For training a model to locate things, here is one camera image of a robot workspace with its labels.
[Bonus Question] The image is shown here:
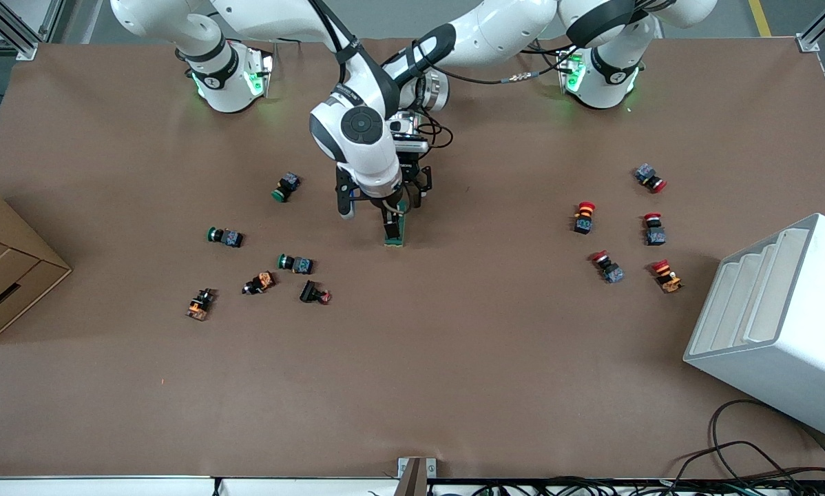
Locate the black push button red block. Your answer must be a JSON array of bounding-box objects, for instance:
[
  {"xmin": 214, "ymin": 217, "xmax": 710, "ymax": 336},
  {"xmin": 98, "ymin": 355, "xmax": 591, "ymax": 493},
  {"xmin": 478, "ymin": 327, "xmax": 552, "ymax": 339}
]
[{"xmin": 299, "ymin": 280, "xmax": 332, "ymax": 305}]

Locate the black push button orange block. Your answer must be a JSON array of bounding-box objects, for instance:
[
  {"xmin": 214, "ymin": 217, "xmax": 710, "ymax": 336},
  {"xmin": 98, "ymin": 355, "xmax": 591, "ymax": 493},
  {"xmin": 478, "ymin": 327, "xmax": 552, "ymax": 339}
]
[
  {"xmin": 242, "ymin": 271, "xmax": 277, "ymax": 296},
  {"xmin": 185, "ymin": 288, "xmax": 218, "ymax": 322}
]

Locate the red mushroom button orange block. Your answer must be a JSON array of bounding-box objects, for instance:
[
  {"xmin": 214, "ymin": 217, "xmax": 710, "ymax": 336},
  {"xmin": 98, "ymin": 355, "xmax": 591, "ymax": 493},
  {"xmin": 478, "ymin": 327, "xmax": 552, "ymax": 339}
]
[
  {"xmin": 572, "ymin": 201, "xmax": 597, "ymax": 236},
  {"xmin": 651, "ymin": 259, "xmax": 684, "ymax": 294}
]

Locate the brown cardboard drawer box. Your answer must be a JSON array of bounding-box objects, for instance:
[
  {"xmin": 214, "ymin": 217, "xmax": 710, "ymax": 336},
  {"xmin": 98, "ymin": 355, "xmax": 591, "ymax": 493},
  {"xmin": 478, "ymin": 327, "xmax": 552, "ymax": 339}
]
[{"xmin": 0, "ymin": 183, "xmax": 73, "ymax": 345}]

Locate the white slotted sorting rack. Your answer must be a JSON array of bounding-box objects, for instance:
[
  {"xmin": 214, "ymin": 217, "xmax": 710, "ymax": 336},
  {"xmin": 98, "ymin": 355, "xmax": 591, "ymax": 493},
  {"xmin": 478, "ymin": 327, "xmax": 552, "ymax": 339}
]
[{"xmin": 683, "ymin": 212, "xmax": 825, "ymax": 444}]

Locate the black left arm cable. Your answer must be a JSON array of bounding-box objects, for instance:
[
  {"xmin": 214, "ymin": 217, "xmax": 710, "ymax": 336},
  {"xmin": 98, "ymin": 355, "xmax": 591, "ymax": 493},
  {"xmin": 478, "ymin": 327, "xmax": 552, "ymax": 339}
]
[{"xmin": 423, "ymin": 41, "xmax": 575, "ymax": 149}]

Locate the metal table edge bracket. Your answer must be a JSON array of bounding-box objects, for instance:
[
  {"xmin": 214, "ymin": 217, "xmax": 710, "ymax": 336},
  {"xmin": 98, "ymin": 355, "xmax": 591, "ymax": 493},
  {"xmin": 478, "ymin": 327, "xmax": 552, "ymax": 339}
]
[{"xmin": 397, "ymin": 457, "xmax": 437, "ymax": 496}]

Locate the aluminium frame post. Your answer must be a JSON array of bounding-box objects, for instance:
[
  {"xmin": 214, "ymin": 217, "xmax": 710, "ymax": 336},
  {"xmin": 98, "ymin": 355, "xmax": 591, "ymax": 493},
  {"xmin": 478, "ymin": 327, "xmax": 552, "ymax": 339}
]
[
  {"xmin": 0, "ymin": 0, "xmax": 39, "ymax": 61},
  {"xmin": 797, "ymin": 0, "xmax": 825, "ymax": 53}
]

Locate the black looped floor cable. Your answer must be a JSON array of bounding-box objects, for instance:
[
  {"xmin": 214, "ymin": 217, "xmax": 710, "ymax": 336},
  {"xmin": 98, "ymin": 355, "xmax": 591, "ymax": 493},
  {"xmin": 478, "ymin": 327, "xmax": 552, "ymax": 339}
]
[{"xmin": 671, "ymin": 400, "xmax": 825, "ymax": 496}]

